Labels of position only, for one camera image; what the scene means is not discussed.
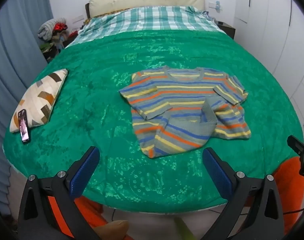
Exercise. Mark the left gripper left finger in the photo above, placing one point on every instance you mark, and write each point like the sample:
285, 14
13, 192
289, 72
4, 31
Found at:
36, 218

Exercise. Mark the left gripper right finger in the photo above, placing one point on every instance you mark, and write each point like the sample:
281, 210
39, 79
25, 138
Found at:
265, 217

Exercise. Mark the striped knit sweater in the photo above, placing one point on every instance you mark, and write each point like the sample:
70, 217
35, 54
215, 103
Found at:
179, 110

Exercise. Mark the pile of clothes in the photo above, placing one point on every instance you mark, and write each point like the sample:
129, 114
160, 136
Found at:
56, 37

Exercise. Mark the orange fleece trousers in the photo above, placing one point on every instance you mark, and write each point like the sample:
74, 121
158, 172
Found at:
291, 190

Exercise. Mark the black smartphone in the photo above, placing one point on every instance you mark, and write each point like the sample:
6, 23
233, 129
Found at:
23, 126

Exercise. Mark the geometric patterned pillow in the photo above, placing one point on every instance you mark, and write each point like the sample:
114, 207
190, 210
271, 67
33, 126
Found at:
39, 99

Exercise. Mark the green bedspread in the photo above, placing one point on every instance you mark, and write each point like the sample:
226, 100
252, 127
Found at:
90, 111

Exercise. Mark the dark wooden nightstand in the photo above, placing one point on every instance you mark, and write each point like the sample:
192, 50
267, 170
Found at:
228, 29

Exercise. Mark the blue grey curtain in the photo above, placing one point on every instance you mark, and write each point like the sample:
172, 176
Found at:
20, 62

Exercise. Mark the cream padded headboard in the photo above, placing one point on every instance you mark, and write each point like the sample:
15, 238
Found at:
144, 0

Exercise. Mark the green checked bed sheet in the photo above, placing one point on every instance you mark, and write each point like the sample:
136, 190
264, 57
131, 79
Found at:
146, 18

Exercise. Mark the wall socket with blue plug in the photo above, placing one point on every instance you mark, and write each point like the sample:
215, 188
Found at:
215, 5

